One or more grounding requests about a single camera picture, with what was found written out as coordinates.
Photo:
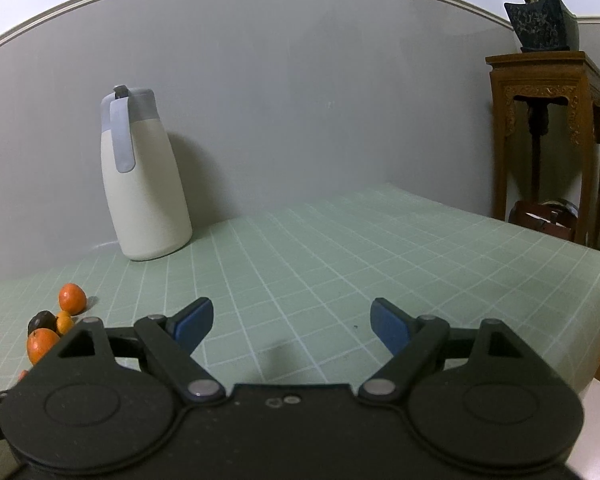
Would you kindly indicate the cream thermos jug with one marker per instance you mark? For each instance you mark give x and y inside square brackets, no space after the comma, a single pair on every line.
[147,185]

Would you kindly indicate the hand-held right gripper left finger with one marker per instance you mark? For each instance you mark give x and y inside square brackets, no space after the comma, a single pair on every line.
[195,324]

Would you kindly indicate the green grid tablecloth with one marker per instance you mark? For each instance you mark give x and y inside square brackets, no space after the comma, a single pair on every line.
[330,250]

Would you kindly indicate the carved wooden plant stand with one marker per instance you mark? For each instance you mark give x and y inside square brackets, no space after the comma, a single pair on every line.
[545,67]

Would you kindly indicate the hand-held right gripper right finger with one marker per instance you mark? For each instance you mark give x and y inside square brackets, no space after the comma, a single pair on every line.
[391,326]

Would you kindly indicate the small orange tangerine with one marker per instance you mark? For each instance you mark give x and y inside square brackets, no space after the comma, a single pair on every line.
[72,297]

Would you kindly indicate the dark wooden object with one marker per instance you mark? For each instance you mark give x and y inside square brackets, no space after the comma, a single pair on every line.
[545,220]

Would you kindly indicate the tiny orange kumquat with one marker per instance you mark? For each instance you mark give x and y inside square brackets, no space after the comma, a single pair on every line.
[64,323]

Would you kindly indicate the dark purple round fruit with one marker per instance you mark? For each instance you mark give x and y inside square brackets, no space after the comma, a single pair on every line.
[40,321]

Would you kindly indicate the dark blue plant pot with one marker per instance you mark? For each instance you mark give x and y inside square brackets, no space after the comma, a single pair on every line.
[542,22]

